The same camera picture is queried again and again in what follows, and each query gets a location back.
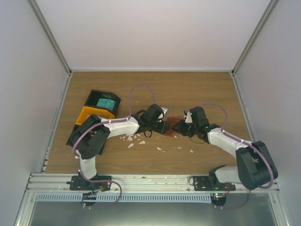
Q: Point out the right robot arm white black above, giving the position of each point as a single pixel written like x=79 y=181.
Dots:
x=255 y=167

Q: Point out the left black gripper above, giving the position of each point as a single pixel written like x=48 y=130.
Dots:
x=162 y=129

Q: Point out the black bin with teal cards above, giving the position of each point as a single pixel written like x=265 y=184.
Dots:
x=93 y=98

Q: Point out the grey slotted cable duct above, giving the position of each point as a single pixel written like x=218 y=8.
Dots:
x=131 y=197

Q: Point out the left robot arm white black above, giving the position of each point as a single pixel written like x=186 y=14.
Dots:
x=88 y=140

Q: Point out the aluminium front rail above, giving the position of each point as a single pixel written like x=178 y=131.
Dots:
x=127 y=183

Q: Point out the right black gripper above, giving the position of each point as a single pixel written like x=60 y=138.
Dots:
x=179 y=130

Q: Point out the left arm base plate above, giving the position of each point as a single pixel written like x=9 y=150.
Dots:
x=78 y=183

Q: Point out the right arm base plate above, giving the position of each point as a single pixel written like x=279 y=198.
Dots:
x=206 y=183

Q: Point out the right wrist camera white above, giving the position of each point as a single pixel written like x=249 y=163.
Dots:
x=187 y=116

